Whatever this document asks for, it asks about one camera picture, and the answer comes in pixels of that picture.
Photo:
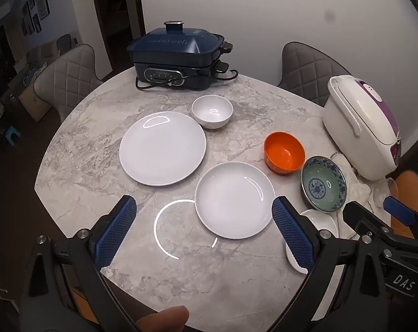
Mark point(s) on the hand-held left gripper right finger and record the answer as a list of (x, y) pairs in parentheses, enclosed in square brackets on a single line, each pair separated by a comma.
[(292, 235)]

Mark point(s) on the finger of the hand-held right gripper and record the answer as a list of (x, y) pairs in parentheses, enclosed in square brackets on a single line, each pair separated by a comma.
[(364, 221), (401, 212)]

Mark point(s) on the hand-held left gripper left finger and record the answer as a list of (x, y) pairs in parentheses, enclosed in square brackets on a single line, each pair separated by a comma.
[(115, 233)]

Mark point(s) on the small white plate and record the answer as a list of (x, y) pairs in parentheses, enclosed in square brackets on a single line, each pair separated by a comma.
[(321, 222)]

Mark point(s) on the blue patterned green bowl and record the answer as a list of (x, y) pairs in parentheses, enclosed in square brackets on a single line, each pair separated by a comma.
[(321, 186)]

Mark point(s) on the medium white plate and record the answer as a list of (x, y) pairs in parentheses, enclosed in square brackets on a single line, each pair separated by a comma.
[(233, 202)]

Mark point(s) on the orange bowl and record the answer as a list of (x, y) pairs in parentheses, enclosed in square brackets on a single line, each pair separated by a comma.
[(283, 152)]

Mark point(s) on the large white plate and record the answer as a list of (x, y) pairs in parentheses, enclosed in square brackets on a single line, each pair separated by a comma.
[(162, 152)]

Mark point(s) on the person's left hand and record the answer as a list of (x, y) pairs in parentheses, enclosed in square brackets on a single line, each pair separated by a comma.
[(167, 318)]

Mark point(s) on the clear glass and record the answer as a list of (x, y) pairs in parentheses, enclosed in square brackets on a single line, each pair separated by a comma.
[(385, 192)]

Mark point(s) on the orange chair seat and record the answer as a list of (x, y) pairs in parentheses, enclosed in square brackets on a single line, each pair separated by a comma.
[(408, 184)]

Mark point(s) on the white cloth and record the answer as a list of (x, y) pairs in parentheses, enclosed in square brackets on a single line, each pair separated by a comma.
[(359, 186)]

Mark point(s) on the white purple rice cooker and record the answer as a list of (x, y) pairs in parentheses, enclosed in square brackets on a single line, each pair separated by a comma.
[(361, 128)]

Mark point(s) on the blue stool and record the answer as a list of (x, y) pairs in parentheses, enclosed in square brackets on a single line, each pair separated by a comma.
[(12, 135)]

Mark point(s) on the white bowl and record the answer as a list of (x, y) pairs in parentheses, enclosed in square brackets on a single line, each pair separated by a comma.
[(211, 112)]

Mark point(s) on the cardboard box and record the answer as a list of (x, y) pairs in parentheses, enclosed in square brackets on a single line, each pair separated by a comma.
[(34, 102)]

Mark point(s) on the dark grey quilted chair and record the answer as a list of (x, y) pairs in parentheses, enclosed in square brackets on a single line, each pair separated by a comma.
[(306, 69)]

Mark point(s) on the light grey quilted chair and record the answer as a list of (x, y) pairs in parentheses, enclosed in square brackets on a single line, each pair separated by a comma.
[(70, 72)]

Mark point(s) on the dark blue electric cooker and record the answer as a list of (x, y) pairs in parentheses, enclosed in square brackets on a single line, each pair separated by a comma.
[(174, 50)]

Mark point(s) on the group of framed wall pictures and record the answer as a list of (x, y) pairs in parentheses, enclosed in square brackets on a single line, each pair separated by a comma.
[(36, 7)]

